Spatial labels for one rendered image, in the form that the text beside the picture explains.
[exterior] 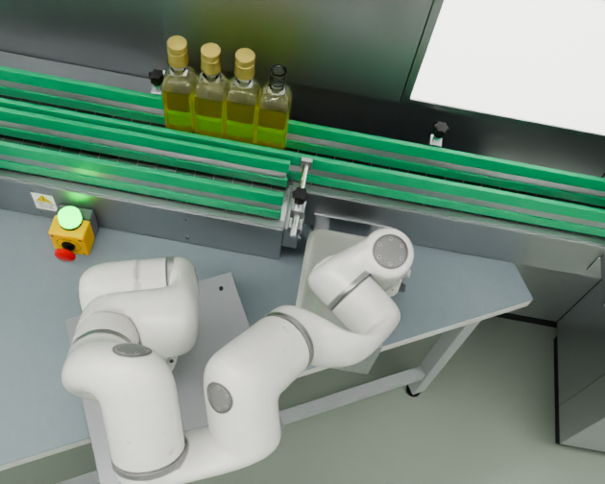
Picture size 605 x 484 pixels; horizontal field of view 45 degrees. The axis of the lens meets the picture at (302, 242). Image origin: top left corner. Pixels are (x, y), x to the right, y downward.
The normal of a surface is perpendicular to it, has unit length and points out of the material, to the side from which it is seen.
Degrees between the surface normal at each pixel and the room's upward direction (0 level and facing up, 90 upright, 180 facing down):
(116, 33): 90
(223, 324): 2
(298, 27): 90
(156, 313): 6
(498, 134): 90
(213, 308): 2
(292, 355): 45
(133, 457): 53
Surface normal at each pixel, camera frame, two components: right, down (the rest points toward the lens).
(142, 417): 0.34, 0.32
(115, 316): 0.39, -0.88
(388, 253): 0.05, -0.24
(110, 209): -0.15, 0.86
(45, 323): 0.10, -0.48
